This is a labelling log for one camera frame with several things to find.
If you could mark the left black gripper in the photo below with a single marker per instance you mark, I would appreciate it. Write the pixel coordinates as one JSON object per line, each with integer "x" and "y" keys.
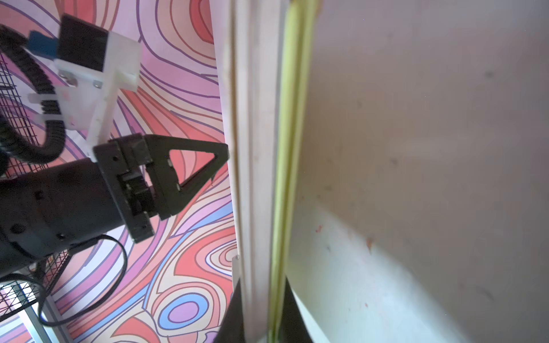
{"x": 178, "y": 169}

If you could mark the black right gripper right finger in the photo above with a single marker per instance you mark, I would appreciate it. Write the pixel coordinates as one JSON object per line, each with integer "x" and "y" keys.
{"x": 292, "y": 326}

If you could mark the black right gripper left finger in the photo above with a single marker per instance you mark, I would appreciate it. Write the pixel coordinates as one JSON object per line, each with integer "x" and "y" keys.
{"x": 232, "y": 327}

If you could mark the green 2026 calendar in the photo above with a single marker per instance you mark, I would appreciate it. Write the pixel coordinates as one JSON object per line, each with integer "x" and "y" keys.
{"x": 263, "y": 52}

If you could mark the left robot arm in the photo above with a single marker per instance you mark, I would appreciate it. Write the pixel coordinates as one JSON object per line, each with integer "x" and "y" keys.
{"x": 54, "y": 209}

